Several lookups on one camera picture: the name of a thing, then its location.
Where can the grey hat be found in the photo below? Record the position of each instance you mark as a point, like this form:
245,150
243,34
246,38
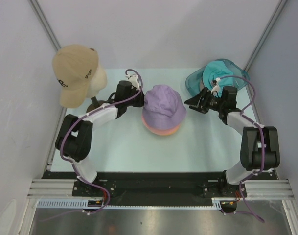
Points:
201,85

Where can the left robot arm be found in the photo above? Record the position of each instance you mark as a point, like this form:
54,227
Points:
74,139

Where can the aluminium corner rail left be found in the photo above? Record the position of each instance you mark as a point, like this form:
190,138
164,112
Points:
36,7

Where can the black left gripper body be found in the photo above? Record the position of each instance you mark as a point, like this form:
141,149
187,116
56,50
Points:
137,102

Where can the aluminium frame rail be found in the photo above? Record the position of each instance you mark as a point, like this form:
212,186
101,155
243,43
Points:
67,188

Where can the teal plastic bin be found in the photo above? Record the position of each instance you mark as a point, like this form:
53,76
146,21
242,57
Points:
238,80

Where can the cream mannequin head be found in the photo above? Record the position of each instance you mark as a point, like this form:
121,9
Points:
97,83

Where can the purple hat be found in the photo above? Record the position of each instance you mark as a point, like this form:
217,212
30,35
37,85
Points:
163,108

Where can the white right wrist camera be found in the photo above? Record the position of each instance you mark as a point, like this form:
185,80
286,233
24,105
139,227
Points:
215,86

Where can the aluminium corner rail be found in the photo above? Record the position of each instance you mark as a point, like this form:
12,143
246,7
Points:
36,7
270,25

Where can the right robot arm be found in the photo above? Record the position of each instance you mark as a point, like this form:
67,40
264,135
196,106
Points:
259,149

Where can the teal hat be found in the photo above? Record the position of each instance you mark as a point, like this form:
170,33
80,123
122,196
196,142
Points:
213,70

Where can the aluminium corner rail right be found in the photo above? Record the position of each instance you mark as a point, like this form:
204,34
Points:
270,25

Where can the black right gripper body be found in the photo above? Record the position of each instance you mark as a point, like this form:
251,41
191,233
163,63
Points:
210,102

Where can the pink bucket hat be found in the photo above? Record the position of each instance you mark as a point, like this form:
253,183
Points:
160,132

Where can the tan baseball cap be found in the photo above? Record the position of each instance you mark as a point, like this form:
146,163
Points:
74,66

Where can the white slotted cable duct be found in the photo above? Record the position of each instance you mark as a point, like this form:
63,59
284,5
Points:
93,204

